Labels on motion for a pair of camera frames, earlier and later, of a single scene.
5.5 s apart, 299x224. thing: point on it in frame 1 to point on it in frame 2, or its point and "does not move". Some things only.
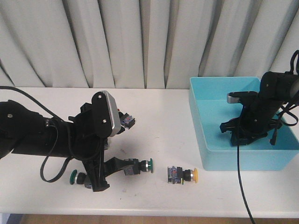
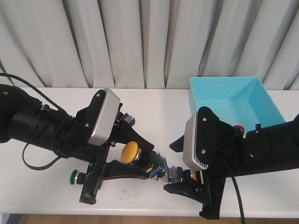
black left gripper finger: (115, 164) to (115, 168)
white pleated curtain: (143, 44) does not move
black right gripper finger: (277, 124) to (190, 189)
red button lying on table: (127, 121) does not move
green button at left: (80, 178) does not move
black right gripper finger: (232, 124) to (177, 145)
